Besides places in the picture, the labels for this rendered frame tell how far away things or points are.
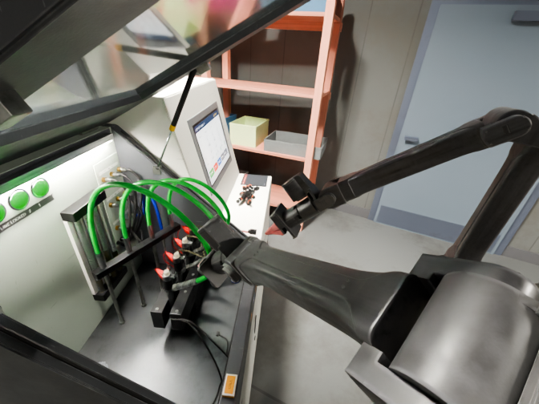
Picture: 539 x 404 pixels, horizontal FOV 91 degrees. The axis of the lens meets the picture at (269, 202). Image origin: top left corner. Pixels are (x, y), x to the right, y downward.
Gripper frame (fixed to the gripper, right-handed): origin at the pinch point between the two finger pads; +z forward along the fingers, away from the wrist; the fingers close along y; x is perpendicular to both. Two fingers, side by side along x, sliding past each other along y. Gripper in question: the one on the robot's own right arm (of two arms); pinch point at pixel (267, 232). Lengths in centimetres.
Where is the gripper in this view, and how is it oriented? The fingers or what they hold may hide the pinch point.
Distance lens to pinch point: 85.2
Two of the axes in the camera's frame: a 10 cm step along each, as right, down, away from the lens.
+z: -7.0, 4.7, 5.4
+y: -6.4, -7.5, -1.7
